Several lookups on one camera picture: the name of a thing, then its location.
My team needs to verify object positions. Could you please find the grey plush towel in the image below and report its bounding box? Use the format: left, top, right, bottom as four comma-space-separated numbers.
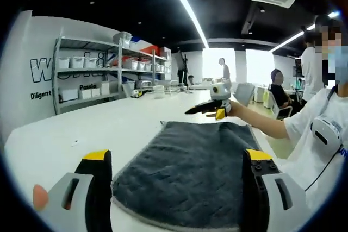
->
111, 120, 272, 231

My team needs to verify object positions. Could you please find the person's right hand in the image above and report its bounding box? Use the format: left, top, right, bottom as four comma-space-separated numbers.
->
206, 101, 244, 118

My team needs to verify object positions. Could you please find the person's left hand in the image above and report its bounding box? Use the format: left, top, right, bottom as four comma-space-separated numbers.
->
32, 184, 49, 212

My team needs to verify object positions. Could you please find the grey panel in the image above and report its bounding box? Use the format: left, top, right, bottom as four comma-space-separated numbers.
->
233, 82, 256, 107

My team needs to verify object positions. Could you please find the bright window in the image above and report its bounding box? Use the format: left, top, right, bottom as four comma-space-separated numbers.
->
202, 48, 237, 82
246, 48, 275, 86

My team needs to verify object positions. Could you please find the black tripod stand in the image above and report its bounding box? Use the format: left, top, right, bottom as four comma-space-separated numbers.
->
173, 50, 189, 86

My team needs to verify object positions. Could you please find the white chair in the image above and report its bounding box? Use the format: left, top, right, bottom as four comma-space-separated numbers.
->
270, 90, 294, 121

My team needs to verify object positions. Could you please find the person's white shirt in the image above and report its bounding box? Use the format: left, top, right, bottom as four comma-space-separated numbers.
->
282, 87, 348, 216

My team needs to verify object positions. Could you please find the grey metal shelving rack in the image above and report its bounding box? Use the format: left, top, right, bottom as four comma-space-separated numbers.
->
52, 35, 123, 115
118, 31, 172, 93

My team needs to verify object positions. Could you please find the row of white storage bins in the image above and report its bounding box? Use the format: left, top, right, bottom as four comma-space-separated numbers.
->
113, 31, 172, 91
58, 56, 109, 102

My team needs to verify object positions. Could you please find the ceiling light strip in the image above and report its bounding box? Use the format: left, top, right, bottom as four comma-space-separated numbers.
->
269, 11, 340, 53
157, 0, 210, 49

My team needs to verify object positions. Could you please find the white chest device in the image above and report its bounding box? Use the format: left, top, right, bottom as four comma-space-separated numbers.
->
310, 114, 344, 149

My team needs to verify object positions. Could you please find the person's head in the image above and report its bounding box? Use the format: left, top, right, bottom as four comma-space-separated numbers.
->
314, 14, 345, 29

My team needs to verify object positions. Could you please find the wire dish rack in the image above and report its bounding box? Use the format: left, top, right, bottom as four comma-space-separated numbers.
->
165, 79, 189, 95

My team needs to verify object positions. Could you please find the black device cable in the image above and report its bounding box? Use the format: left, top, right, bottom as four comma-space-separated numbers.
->
304, 145, 344, 192

